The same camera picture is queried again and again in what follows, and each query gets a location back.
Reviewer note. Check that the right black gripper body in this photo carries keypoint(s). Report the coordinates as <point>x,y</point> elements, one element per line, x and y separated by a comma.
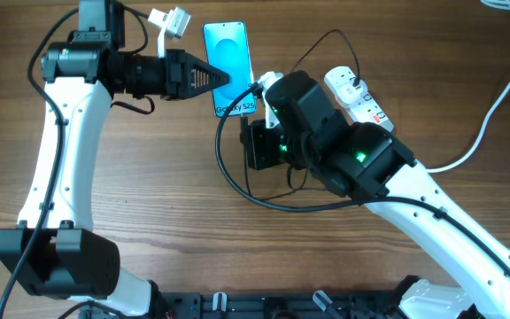
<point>270,148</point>

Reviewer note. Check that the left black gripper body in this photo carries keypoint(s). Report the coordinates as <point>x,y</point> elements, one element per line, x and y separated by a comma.
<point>174,74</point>

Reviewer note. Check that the turquoise screen Galaxy smartphone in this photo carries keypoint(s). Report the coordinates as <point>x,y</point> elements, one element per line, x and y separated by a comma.
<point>227,48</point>

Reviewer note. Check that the white two-socket power strip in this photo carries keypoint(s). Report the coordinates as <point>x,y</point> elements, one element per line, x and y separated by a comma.
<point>366,110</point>

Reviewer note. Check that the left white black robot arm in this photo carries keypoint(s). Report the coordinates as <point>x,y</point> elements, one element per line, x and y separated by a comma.
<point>53,251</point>

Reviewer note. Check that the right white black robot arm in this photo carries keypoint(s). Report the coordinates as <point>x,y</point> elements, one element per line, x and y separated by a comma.
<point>364,164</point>

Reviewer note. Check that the white USB charger plug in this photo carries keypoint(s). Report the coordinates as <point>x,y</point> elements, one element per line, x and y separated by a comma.
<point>347,94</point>

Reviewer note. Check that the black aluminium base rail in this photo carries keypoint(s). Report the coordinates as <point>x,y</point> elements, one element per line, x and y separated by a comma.
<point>358,304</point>

